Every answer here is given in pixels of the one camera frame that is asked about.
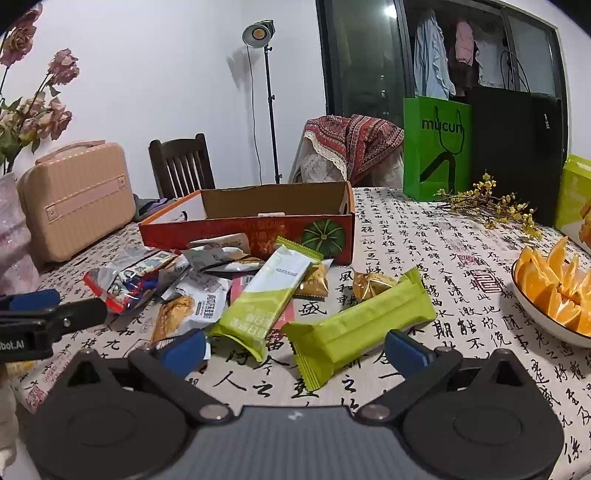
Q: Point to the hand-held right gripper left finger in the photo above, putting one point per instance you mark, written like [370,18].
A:
[187,350]

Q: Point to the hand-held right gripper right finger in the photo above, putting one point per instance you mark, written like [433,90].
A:
[406,353]

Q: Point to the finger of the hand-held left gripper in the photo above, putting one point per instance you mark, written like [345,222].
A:
[32,300]
[78,314]

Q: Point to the green snack bar packet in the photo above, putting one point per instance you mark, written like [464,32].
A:
[360,327]

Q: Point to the white and green snack packet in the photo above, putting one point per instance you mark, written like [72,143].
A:
[268,295]

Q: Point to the orange pumpkin print cardboard box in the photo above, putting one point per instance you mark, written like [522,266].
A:
[207,230]

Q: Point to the white gold cookie packet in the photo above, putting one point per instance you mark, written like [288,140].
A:
[184,314]

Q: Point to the red blue snack packet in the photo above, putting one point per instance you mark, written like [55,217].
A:
[115,288]

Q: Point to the pink glittery vase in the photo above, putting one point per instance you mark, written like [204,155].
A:
[11,230]

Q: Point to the small gold snack packet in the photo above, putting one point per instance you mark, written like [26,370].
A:
[371,284]
[311,279]

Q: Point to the calligraphy print tablecloth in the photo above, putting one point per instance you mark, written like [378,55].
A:
[461,286]

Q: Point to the white blue snack packet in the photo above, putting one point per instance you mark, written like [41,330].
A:
[152,261]

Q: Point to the pink ribbed suitcase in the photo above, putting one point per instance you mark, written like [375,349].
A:
[78,203]

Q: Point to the grey purple cloth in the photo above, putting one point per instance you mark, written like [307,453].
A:
[150,206]

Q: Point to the bowl of orange slices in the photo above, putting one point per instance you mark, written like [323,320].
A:
[540,286]

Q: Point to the dark wooden chair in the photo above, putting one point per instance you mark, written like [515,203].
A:
[182,170]

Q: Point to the yellow flower branch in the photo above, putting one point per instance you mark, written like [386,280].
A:
[482,184]

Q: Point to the green paper bag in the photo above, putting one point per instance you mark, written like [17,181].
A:
[415,152]

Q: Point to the beige quilted chair cover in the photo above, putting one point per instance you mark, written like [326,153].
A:
[318,161]

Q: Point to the red patterned cloth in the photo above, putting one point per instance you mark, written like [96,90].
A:
[355,143]

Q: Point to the black paper bag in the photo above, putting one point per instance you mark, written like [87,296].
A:
[508,152]

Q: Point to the light green carton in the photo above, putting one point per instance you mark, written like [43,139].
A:
[575,203]

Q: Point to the dried pink rose bouquet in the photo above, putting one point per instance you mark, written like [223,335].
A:
[60,69]

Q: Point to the dark sliding glass door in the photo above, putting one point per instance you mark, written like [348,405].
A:
[360,60]

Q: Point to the light blue hanging shirt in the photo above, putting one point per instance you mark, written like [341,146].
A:
[431,55]

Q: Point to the white hanging garment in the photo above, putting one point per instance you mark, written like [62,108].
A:
[491,60]

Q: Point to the pink hanging garment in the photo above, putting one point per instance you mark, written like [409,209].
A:
[464,41]

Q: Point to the studio light on stand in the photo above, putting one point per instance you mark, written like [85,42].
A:
[256,34]

